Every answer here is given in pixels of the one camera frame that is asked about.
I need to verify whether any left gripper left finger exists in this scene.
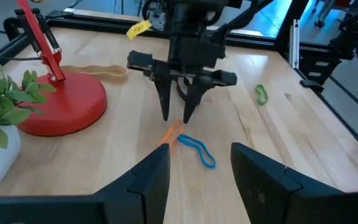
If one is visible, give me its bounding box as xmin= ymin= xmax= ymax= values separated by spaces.
xmin=94 ymin=143 xmax=172 ymax=224

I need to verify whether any small blue rubber band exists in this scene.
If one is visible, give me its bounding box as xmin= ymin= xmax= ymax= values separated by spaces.
xmin=177 ymin=134 xmax=217 ymax=169

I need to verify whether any yellow tag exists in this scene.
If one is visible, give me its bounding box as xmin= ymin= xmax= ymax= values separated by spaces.
xmin=126 ymin=19 xmax=153 ymax=42

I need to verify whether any green rubber band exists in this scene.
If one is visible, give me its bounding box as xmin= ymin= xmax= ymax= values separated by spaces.
xmin=254 ymin=84 xmax=269 ymax=106

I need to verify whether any red desk lamp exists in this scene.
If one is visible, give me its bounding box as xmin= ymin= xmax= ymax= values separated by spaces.
xmin=13 ymin=0 xmax=108 ymax=137

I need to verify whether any tan rubber band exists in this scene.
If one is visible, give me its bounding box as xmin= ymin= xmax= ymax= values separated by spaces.
xmin=60 ymin=63 xmax=129 ymax=84

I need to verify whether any silver metal bracket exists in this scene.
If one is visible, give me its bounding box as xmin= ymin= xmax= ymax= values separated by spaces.
xmin=289 ymin=18 xmax=301 ymax=69

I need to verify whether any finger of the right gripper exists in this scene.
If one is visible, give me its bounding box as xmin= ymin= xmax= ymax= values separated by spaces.
xmin=182 ymin=74 xmax=219 ymax=124
xmin=152 ymin=73 xmax=173 ymax=122

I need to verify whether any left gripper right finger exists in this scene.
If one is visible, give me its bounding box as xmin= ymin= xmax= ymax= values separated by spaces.
xmin=230 ymin=142 xmax=344 ymax=224

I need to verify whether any orange rubber band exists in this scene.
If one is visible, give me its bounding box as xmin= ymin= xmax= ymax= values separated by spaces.
xmin=160 ymin=120 xmax=185 ymax=147

